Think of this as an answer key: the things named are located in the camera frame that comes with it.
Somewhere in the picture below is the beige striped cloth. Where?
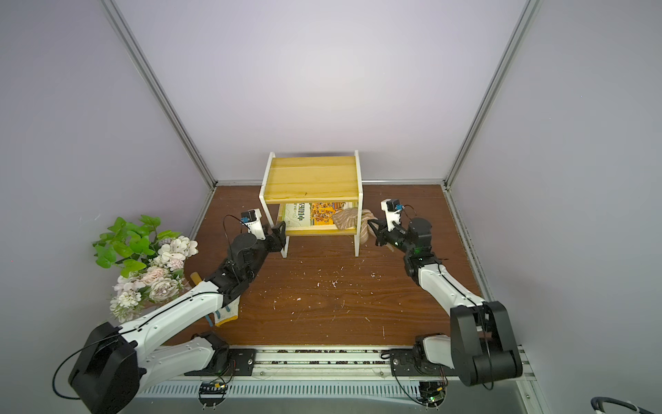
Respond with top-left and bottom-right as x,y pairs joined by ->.
332,208 -> 376,244

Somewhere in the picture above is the white metal yellow wood bookshelf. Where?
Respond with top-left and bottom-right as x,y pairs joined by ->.
259,151 -> 364,257

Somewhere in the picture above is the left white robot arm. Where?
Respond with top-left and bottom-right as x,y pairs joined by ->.
68,223 -> 286,413

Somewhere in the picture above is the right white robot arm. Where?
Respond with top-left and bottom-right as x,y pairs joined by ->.
368,217 -> 523,386

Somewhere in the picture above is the illustrated picture book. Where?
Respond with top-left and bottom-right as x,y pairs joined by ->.
283,202 -> 345,229

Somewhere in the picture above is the white work glove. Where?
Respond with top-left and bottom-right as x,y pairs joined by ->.
205,298 -> 241,327

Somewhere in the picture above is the artificial flower bouquet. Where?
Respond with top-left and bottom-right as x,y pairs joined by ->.
92,215 -> 198,323

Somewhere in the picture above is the left small circuit board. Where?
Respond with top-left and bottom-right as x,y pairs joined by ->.
198,381 -> 229,410

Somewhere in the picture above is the small circuit board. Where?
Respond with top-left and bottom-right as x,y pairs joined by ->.
418,381 -> 448,409
198,381 -> 229,410

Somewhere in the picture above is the right small circuit board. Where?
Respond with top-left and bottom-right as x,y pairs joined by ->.
418,381 -> 448,409

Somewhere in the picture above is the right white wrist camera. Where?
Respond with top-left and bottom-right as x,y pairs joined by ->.
381,198 -> 403,231

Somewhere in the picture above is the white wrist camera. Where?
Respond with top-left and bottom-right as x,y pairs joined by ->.
381,198 -> 403,231
240,209 -> 265,241

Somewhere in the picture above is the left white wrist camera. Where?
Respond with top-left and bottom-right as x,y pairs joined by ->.
240,209 -> 265,241

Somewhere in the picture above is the yellow handled tool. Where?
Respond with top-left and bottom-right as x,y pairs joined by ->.
190,272 -> 203,289

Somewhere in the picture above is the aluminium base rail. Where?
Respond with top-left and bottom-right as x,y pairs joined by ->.
139,345 -> 539,400

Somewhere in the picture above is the black cable bottom right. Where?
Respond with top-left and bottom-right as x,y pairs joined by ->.
590,396 -> 658,414

